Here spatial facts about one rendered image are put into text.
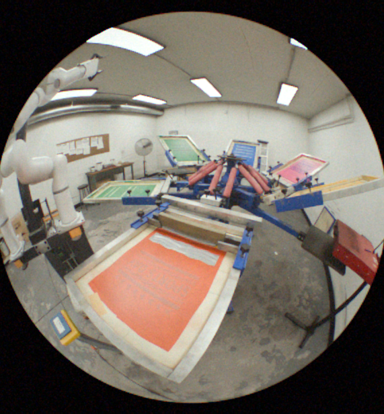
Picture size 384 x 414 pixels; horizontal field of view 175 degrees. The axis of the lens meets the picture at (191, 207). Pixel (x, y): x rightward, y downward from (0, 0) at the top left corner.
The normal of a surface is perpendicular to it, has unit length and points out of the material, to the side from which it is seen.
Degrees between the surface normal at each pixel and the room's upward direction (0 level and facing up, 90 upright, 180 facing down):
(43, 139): 90
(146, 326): 0
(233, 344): 0
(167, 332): 0
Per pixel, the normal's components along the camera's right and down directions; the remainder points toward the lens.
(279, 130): -0.46, 0.38
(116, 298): 0.04, -0.90
